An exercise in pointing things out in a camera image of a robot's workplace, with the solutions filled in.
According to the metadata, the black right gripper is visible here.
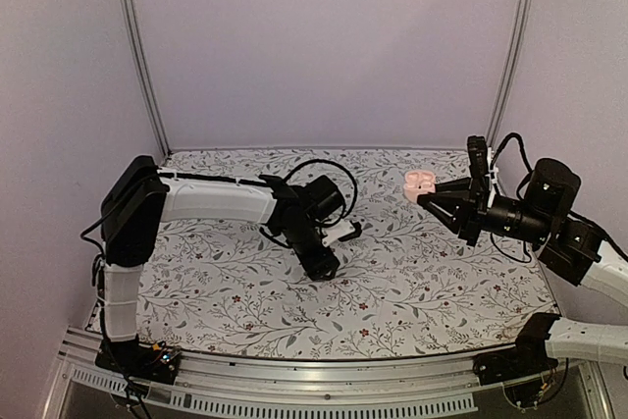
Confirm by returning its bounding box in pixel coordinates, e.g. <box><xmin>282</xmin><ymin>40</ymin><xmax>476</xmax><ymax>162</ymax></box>
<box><xmin>418</xmin><ymin>177</ymin><xmax>553</xmax><ymax>246</ymax></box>

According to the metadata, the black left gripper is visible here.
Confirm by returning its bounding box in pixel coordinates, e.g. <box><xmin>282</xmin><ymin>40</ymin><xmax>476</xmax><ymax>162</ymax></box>
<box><xmin>282</xmin><ymin>222</ymin><xmax>340</xmax><ymax>282</ymax></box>

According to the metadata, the pink earbuds charging case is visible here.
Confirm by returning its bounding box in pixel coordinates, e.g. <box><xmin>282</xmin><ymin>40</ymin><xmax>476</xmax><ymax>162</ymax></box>
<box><xmin>402</xmin><ymin>170</ymin><xmax>436</xmax><ymax>203</ymax></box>

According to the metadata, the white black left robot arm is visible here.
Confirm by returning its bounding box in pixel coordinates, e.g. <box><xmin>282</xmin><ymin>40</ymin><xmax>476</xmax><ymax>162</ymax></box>
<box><xmin>80</xmin><ymin>156</ymin><xmax>354</xmax><ymax>374</ymax></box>

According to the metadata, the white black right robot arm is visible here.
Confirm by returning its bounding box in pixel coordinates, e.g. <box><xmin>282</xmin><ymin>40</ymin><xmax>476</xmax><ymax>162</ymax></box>
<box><xmin>403</xmin><ymin>158</ymin><xmax>627</xmax><ymax>376</ymax></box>

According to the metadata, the floral patterned table mat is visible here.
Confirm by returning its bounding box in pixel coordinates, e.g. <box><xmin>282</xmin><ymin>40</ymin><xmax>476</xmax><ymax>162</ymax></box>
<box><xmin>136</xmin><ymin>149</ymin><xmax>557</xmax><ymax>360</ymax></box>

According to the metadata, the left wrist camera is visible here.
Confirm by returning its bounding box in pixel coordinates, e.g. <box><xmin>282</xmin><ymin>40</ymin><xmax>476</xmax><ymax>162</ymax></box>
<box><xmin>322</xmin><ymin>220</ymin><xmax>362</xmax><ymax>247</ymax></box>

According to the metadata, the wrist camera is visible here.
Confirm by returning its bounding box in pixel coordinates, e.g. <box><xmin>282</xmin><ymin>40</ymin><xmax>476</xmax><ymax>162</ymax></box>
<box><xmin>467</xmin><ymin>135</ymin><xmax>490</xmax><ymax>186</ymax></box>
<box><xmin>322</xmin><ymin>220</ymin><xmax>362</xmax><ymax>247</ymax></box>

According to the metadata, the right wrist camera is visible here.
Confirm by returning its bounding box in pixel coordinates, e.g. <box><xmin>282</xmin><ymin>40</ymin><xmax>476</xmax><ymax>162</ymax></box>
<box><xmin>467</xmin><ymin>135</ymin><xmax>490</xmax><ymax>186</ymax></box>

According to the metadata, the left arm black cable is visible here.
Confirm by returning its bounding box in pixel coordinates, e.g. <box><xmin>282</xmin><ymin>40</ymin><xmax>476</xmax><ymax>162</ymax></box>
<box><xmin>284</xmin><ymin>159</ymin><xmax>360</xmax><ymax>224</ymax></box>

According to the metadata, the aluminium front rail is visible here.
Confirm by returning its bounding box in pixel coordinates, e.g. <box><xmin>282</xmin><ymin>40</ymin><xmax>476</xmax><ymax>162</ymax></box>
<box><xmin>42</xmin><ymin>328</ymin><xmax>618</xmax><ymax>418</ymax></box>

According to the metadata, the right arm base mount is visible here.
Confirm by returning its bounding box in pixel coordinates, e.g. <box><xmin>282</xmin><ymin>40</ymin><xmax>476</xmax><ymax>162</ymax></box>
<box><xmin>473</xmin><ymin>313</ymin><xmax>569</xmax><ymax>410</ymax></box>

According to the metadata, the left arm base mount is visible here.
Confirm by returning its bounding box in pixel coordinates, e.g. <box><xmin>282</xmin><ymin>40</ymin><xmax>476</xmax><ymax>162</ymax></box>
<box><xmin>95</xmin><ymin>338</ymin><xmax>182</xmax><ymax>385</ymax></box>

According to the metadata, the left aluminium corner post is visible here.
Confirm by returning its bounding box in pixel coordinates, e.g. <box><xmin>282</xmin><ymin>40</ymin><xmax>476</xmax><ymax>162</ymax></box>
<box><xmin>120</xmin><ymin>0</ymin><xmax>172</xmax><ymax>156</ymax></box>

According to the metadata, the aluminium corner post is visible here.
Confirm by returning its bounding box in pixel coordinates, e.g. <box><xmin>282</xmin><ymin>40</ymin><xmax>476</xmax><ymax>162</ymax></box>
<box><xmin>483</xmin><ymin>0</ymin><xmax>540</xmax><ymax>145</ymax></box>
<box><xmin>120</xmin><ymin>0</ymin><xmax>172</xmax><ymax>156</ymax></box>

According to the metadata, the right aluminium corner post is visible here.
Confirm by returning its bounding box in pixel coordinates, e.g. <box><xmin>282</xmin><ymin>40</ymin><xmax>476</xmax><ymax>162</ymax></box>
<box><xmin>483</xmin><ymin>0</ymin><xmax>540</xmax><ymax>145</ymax></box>

